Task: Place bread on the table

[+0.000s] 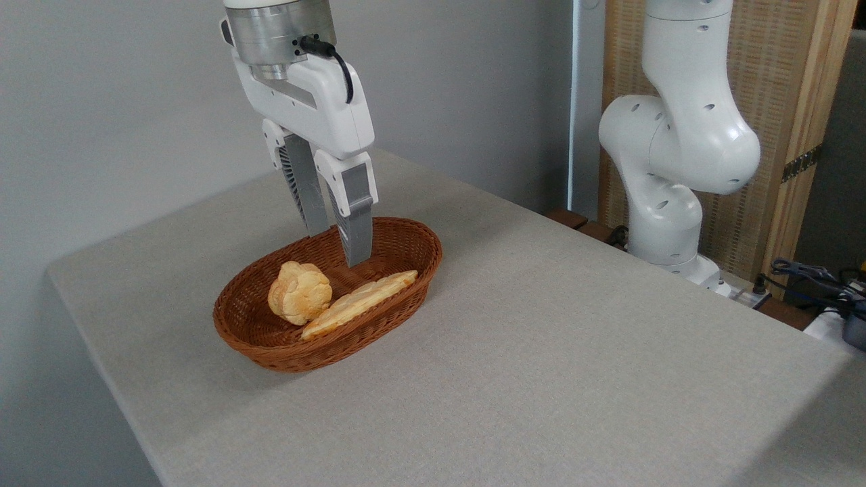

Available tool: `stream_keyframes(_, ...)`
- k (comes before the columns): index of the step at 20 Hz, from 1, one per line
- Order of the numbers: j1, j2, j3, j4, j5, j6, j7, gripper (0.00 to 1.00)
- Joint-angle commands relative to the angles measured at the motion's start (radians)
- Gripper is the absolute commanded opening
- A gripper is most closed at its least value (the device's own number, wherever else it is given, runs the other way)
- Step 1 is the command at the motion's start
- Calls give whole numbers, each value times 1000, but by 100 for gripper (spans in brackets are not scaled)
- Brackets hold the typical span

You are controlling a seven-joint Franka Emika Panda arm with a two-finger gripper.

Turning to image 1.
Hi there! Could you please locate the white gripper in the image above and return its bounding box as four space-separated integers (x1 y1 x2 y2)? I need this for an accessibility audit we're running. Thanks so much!
230 47 379 269

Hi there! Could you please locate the round bread bun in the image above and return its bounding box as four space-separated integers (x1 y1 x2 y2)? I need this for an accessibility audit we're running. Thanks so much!
267 260 334 327

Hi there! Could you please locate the long flat bread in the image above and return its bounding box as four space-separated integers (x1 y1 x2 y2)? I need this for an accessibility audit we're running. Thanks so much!
300 269 419 341

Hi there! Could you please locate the brown wicker basket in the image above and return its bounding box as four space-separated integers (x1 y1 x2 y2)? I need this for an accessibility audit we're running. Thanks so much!
212 216 443 373

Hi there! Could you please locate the wooden rattan screen panel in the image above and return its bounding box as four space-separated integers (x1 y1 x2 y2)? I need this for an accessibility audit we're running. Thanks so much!
599 0 859 300

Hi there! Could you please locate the metal screen hinge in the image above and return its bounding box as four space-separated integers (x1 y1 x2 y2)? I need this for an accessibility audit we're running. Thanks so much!
781 143 823 184

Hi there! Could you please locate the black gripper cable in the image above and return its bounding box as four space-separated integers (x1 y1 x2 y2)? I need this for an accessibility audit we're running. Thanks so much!
294 34 355 105

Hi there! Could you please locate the white vertical frame post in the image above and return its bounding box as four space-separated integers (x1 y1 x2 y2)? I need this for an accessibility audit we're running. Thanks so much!
568 0 607 218

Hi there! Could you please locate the black and blue cable bundle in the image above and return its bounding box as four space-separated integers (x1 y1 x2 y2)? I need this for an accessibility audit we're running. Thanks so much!
752 257 866 313

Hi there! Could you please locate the grey box with cables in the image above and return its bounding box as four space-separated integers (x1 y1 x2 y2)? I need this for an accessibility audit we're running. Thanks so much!
804 306 866 354

